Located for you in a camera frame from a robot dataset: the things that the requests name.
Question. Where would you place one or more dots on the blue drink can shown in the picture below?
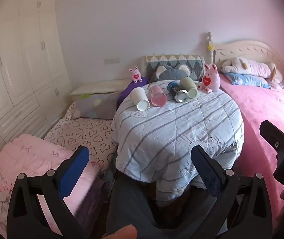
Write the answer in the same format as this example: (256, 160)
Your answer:
(178, 92)

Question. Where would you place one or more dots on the patterned grey headboard cushion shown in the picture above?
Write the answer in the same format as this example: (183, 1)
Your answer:
(171, 59)

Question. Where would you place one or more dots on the blue pillow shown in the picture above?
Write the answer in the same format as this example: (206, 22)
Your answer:
(246, 80)

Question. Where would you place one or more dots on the person's grey trouser legs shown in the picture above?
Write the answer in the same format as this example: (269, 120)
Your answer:
(132, 209)

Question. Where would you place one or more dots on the yellow star ornament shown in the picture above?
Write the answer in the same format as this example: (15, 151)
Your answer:
(210, 47)

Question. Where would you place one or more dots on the green cup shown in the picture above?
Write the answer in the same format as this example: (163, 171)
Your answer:
(189, 87)

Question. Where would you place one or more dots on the white crumpled cloth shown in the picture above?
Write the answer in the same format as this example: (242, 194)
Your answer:
(1, 197)

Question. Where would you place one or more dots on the heart print sheet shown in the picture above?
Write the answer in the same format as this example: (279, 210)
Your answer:
(82, 132)

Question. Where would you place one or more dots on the pink bedspread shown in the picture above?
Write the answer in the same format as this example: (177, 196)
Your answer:
(254, 107)

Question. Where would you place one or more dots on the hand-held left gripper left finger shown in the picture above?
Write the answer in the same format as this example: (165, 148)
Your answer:
(73, 170)

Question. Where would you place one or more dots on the grey cat cushion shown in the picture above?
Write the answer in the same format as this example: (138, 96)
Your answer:
(170, 73)

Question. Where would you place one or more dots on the purple cushion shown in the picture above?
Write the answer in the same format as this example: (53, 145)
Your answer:
(125, 90)

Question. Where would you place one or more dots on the person's left hand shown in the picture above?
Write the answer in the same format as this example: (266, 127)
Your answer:
(120, 232)

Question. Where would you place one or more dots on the white cup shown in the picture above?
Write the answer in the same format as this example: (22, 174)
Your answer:
(140, 98)

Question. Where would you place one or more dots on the small pink rabbit toy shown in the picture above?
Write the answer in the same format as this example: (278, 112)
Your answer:
(135, 75)

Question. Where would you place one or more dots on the white plush dog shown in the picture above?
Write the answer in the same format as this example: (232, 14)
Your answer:
(250, 67)

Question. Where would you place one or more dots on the pink quilt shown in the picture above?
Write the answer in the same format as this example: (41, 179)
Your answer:
(27, 159)

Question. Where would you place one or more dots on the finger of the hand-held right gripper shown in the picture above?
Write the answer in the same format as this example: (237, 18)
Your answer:
(273, 134)

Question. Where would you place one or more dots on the white nightstand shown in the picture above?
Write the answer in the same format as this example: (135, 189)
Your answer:
(99, 87)

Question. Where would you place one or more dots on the large pink rabbit toy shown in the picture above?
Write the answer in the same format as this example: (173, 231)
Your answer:
(210, 79)

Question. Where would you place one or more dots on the striped light blue blanket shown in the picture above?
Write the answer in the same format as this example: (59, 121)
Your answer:
(179, 134)

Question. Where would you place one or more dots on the grey floral pillow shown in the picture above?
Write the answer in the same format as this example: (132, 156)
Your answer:
(97, 105)

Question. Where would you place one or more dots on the white wardrobe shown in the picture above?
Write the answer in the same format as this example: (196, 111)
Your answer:
(19, 62)

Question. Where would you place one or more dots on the cream bed headboard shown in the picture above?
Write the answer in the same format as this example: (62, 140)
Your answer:
(246, 48)

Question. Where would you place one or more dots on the pink cup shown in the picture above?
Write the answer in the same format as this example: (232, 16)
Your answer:
(156, 94)

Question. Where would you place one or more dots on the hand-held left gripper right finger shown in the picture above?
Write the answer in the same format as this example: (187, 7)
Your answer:
(208, 173)

